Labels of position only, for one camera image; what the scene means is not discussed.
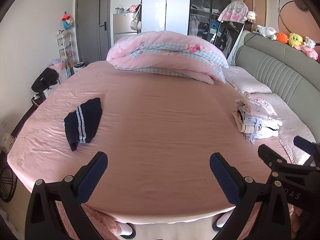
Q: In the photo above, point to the navy striped shorts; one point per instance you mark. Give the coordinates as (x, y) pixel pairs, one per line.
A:
(85, 120)

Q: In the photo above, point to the bed with pink sheet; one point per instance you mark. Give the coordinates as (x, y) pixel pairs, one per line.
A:
(160, 130)

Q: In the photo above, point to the black leaning mirror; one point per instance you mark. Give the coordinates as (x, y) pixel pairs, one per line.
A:
(230, 38)

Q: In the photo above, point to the silver fridge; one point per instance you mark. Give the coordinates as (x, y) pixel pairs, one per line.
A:
(122, 27)

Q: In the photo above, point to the stack of folded clothes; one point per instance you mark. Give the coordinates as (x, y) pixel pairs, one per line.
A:
(257, 115)

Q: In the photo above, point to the pillow with waffle cover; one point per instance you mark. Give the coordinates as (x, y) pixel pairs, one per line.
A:
(295, 122)

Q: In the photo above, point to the grey padded headboard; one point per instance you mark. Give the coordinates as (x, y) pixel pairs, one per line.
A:
(280, 72)

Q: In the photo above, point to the white purple plush toy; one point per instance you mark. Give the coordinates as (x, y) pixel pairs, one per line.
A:
(252, 16)

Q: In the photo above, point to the person's right foot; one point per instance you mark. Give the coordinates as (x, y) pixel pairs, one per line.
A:
(221, 221)

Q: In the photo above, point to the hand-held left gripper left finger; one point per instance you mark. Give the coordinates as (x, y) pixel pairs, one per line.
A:
(91, 178)

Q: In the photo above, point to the pink cartoon hanging garment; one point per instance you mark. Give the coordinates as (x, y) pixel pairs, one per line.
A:
(233, 11)

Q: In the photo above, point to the white bin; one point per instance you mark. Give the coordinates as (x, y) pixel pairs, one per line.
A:
(78, 68)

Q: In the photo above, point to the white rack shelf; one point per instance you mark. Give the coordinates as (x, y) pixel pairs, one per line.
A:
(65, 45)

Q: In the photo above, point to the pale pink pillow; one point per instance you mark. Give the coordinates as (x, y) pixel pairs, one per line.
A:
(241, 80)

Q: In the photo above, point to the pink plush toy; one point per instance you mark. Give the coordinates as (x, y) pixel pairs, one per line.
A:
(133, 8)

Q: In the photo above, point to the pink white cat plush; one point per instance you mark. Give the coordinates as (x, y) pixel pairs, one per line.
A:
(310, 47)

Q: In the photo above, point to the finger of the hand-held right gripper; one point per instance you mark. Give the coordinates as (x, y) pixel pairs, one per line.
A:
(272, 156)
(307, 145)

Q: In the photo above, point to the black glass wardrobe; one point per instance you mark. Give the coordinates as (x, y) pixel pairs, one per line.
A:
(207, 7)

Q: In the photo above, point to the yellow plush toy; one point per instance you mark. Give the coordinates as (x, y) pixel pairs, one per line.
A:
(296, 40)

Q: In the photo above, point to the beige plug adapter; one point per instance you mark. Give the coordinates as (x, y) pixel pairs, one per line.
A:
(6, 141)

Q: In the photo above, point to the orange plush toy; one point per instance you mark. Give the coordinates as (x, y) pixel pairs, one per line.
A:
(283, 38)

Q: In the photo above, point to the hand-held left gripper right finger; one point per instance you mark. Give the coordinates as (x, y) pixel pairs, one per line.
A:
(225, 180)

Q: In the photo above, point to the grey door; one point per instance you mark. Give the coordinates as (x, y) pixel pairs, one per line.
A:
(90, 25)

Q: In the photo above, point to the person's left foot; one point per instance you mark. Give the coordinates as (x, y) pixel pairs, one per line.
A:
(126, 230)

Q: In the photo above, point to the white hanging bag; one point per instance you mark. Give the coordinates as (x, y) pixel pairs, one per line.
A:
(135, 23)

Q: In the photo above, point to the white wardrobe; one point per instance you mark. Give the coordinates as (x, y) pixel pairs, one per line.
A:
(157, 5)

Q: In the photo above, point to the pink checked duvet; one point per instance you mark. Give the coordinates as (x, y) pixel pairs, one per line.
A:
(162, 42)

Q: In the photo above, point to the red blue plush toy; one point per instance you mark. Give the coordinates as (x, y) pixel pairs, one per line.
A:
(67, 21)

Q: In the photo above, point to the person's foot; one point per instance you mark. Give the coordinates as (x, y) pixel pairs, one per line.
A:
(221, 221)
(126, 230)

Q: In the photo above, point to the pink box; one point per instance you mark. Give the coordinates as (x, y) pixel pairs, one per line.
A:
(58, 67)

